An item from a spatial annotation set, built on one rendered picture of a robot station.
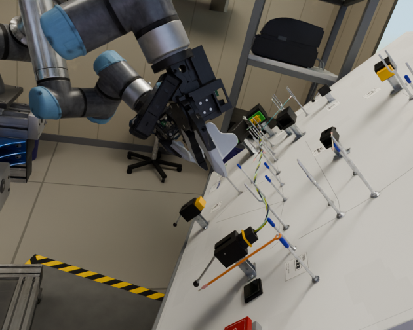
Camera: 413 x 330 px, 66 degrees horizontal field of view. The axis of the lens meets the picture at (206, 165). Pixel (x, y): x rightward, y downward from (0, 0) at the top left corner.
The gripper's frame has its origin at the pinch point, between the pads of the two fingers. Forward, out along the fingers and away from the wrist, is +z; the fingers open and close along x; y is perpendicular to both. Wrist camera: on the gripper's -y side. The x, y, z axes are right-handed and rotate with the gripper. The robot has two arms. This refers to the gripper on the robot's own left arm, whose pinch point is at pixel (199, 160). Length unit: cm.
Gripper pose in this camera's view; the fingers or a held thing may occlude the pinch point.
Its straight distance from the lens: 81.8
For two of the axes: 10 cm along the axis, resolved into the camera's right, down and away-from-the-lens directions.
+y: 1.3, -1.9, -9.7
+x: 7.0, -6.7, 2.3
